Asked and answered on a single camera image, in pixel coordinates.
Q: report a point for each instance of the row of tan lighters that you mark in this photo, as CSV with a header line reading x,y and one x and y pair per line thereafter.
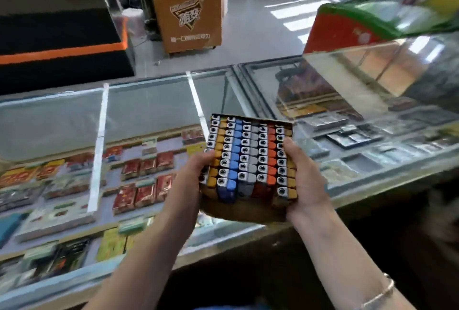
x,y
283,163

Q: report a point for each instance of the person's right forearm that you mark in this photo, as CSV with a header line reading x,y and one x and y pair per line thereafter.
x,y
344,267

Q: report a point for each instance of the person's right hand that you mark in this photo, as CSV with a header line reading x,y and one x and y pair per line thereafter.
x,y
305,188

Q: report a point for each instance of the row of red brown lighters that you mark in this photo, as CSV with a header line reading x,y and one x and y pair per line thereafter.
x,y
265,159

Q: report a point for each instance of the row of yellow lighters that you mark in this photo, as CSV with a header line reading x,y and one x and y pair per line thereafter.
x,y
214,152

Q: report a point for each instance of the brown cardboard carton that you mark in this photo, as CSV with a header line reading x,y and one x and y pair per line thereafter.
x,y
186,8

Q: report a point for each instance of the black checkout counter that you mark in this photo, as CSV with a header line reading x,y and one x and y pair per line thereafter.
x,y
61,34

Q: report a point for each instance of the red green container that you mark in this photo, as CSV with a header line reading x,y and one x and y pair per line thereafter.
x,y
366,23

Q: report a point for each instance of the row of blue lighters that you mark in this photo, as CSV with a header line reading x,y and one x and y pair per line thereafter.
x,y
228,155

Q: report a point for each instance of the person's left forearm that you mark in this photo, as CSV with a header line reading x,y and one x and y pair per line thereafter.
x,y
140,270

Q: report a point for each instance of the person's left hand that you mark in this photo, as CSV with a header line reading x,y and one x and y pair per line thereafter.
x,y
186,191

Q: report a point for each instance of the row of grey white lighters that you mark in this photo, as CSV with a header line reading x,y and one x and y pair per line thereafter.
x,y
247,159

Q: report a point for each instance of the blue yellow lighter display box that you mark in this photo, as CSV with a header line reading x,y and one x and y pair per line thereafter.
x,y
244,209

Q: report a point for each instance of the glass display case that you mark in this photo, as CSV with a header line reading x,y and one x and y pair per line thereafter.
x,y
143,105

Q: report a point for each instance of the row of cigarette packs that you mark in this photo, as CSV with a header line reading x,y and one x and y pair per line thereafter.
x,y
107,191

